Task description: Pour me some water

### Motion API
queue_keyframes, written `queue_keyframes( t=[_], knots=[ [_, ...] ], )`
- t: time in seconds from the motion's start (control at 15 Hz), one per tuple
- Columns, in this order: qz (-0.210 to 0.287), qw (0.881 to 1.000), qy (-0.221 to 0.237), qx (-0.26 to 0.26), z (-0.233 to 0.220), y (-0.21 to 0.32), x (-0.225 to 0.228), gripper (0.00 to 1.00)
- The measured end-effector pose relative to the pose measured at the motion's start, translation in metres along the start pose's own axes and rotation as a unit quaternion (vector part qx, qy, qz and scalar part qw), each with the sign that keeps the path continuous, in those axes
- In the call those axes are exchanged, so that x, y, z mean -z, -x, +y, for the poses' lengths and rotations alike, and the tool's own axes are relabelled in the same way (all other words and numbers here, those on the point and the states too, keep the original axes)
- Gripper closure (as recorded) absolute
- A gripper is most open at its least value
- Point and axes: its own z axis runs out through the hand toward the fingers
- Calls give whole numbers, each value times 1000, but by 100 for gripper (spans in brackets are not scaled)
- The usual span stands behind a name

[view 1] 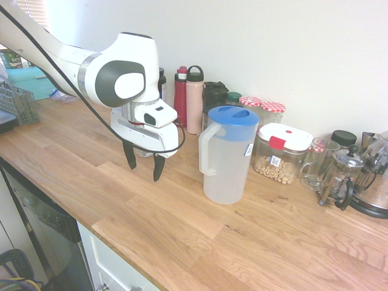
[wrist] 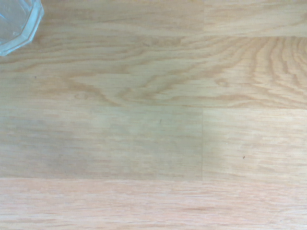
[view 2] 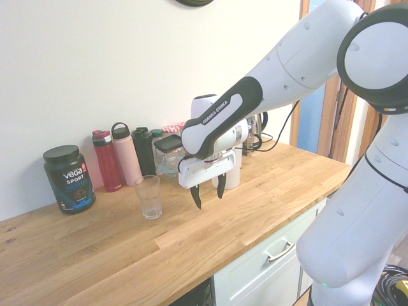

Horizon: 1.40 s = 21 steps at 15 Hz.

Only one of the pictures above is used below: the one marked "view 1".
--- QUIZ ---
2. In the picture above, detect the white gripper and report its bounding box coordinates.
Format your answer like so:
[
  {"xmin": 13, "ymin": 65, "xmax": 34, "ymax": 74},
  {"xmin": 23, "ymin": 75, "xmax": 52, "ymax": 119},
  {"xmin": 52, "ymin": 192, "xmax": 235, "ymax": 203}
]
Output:
[{"xmin": 110, "ymin": 107, "xmax": 179, "ymax": 182}]

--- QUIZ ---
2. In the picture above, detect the translucent pitcher with blue lid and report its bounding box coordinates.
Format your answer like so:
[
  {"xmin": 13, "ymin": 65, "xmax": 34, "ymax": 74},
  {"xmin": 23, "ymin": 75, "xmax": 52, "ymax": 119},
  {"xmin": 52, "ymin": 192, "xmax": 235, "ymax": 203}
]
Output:
[{"xmin": 198, "ymin": 105, "xmax": 260, "ymax": 206}]

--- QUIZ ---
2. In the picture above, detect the red water bottle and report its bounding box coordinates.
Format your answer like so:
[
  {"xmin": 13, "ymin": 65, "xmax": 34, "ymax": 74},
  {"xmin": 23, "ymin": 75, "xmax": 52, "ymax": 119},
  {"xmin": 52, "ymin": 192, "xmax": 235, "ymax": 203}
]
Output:
[{"xmin": 173, "ymin": 65, "xmax": 189, "ymax": 128}]

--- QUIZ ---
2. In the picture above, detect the pink water bottle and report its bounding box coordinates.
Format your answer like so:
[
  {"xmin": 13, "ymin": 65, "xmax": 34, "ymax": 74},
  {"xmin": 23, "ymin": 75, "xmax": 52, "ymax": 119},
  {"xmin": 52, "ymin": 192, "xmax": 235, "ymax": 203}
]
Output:
[{"xmin": 185, "ymin": 65, "xmax": 206, "ymax": 135}]

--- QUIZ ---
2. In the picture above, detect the black Vega protein tub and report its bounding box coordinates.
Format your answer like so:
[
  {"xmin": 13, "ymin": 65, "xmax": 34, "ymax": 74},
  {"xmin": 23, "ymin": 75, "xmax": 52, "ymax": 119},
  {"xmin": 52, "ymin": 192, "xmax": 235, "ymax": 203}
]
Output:
[{"xmin": 158, "ymin": 67, "xmax": 168, "ymax": 105}]

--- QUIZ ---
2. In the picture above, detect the clear zip bag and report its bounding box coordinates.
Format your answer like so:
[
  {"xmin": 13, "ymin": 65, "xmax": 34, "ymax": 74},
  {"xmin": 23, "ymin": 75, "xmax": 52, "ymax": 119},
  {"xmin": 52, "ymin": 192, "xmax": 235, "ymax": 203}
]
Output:
[{"xmin": 50, "ymin": 89, "xmax": 78, "ymax": 104}]

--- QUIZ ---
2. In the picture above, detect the white cabinet drawer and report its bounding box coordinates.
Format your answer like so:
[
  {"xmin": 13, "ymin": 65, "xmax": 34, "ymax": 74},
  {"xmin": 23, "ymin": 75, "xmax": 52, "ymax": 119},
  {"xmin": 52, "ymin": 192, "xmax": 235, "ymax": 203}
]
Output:
[{"xmin": 77, "ymin": 221, "xmax": 161, "ymax": 291}]

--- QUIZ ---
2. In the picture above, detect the jar with green lid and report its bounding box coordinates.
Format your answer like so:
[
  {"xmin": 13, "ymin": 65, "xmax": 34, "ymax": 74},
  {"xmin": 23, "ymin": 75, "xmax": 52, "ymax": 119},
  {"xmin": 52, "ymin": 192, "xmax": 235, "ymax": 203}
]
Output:
[{"xmin": 226, "ymin": 92, "xmax": 243, "ymax": 107}]

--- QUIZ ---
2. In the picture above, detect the stainless steel dishwasher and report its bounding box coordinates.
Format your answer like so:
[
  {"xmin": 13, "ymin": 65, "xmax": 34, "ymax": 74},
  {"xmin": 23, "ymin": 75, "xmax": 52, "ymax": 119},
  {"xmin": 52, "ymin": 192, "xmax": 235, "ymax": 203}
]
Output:
[{"xmin": 0, "ymin": 157, "xmax": 93, "ymax": 291}]

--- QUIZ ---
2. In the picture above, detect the tall jar red gingham lid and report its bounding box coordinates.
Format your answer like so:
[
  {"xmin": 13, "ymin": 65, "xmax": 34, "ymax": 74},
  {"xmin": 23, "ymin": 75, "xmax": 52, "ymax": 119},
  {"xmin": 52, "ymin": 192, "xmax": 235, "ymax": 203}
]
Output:
[
  {"xmin": 259, "ymin": 101, "xmax": 286, "ymax": 128},
  {"xmin": 238, "ymin": 95, "xmax": 263, "ymax": 122}
]

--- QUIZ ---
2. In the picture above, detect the grey dish rack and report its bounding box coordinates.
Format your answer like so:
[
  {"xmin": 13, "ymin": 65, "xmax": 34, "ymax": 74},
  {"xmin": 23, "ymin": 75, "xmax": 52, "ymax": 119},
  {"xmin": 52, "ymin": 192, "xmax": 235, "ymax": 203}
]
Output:
[{"xmin": 0, "ymin": 81, "xmax": 41, "ymax": 127}]

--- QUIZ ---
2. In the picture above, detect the teal bread box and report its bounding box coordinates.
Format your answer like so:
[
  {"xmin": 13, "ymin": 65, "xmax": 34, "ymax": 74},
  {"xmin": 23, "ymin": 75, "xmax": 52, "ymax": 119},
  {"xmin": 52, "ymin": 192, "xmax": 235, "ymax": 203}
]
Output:
[{"xmin": 5, "ymin": 67, "xmax": 61, "ymax": 101}]

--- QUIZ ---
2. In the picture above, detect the cereal container with white lid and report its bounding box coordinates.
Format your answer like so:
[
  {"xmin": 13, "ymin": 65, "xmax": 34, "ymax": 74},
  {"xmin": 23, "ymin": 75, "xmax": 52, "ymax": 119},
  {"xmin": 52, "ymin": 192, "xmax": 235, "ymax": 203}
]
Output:
[{"xmin": 253, "ymin": 122, "xmax": 314, "ymax": 186}]

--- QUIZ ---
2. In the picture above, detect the black tray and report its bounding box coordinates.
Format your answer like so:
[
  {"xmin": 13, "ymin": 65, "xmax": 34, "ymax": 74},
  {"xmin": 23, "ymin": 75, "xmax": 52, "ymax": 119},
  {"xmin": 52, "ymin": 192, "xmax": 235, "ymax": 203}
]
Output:
[{"xmin": 0, "ymin": 110, "xmax": 16, "ymax": 134}]

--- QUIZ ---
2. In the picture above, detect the green oatmeal cup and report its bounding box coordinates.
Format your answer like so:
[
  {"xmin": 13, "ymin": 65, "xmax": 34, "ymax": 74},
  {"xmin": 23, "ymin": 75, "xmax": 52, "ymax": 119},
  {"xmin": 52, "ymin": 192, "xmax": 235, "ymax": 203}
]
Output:
[{"xmin": 0, "ymin": 51, "xmax": 22, "ymax": 70}]

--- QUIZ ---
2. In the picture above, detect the clear glass mug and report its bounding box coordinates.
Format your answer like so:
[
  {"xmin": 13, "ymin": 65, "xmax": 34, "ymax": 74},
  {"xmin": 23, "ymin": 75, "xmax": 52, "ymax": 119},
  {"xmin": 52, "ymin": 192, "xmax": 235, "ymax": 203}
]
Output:
[{"xmin": 299, "ymin": 138, "xmax": 341, "ymax": 192}]

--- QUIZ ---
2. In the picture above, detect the white window blind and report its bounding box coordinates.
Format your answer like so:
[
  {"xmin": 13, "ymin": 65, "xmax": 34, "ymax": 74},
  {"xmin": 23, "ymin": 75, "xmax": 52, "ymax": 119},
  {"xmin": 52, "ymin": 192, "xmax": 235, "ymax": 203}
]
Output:
[{"xmin": 18, "ymin": 0, "xmax": 51, "ymax": 33}]

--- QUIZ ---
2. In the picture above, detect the glass French press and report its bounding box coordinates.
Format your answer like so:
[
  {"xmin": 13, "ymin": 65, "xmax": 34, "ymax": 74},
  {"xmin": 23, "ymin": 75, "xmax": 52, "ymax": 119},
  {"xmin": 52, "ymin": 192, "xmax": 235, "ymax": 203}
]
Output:
[{"xmin": 318, "ymin": 144, "xmax": 364, "ymax": 212}]

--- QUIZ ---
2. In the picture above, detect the jar with black lid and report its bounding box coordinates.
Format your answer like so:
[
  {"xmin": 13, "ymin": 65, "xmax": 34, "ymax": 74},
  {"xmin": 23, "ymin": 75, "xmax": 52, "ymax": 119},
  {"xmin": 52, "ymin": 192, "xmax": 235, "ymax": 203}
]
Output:
[{"xmin": 330, "ymin": 129, "xmax": 358, "ymax": 149}]

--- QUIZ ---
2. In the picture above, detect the stainless steel kettle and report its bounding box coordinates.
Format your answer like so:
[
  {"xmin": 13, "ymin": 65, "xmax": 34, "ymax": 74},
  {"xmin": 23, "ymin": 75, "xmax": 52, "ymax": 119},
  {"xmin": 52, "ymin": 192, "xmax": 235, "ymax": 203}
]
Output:
[{"xmin": 348, "ymin": 130, "xmax": 388, "ymax": 219}]

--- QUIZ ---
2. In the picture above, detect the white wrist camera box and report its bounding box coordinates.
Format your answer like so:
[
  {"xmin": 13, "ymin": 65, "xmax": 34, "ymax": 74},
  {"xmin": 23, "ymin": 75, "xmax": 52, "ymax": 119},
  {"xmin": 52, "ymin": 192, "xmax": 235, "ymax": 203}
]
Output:
[{"xmin": 135, "ymin": 99, "xmax": 179, "ymax": 128}]

